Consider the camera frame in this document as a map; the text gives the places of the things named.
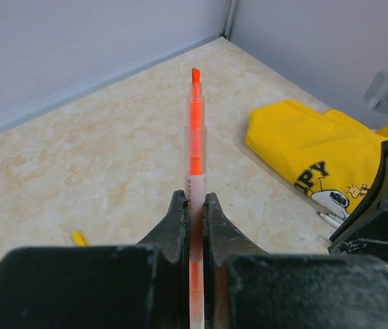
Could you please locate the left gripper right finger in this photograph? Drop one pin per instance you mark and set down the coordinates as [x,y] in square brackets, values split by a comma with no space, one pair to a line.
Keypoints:
[247,287]

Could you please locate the yellow cloth bag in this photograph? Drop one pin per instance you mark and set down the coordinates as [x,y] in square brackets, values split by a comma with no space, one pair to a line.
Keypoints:
[329,157]

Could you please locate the orange pen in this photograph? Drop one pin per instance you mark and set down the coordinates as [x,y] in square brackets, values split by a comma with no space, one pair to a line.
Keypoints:
[195,190]

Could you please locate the white pen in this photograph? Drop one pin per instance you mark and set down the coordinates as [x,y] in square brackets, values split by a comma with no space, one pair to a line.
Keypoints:
[329,220]

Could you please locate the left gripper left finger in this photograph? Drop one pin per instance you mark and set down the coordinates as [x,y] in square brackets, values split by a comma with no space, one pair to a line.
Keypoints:
[145,285]

